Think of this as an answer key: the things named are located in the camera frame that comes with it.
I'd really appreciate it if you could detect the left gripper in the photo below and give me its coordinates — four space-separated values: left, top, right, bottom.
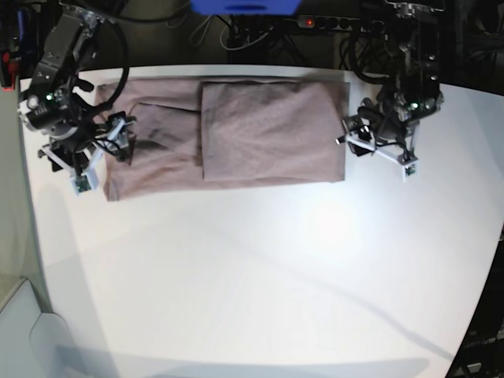
335 106 419 167

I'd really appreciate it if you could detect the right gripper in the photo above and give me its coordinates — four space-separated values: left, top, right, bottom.
37 112 136 181

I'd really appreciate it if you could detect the mauve t-shirt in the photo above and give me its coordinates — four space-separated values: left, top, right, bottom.
104 76 349 202

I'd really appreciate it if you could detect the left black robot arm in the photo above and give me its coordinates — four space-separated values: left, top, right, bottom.
336 1 446 178

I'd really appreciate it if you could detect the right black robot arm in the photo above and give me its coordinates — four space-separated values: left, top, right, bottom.
17 1 136 194

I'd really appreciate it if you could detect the red black clamp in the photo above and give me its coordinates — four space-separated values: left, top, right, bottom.
1 50 20 91

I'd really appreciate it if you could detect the blue box overhead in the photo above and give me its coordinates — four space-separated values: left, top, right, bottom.
190 0 302 16

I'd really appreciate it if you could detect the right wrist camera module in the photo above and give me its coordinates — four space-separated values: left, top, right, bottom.
70 172 99 195

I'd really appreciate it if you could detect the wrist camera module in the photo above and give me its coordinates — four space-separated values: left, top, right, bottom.
401 161 419 183
70 172 99 195

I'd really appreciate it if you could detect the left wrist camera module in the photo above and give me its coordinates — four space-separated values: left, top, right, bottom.
401 161 419 183

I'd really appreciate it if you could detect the white power strip red switch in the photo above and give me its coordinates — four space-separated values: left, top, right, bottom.
289 15 385 35

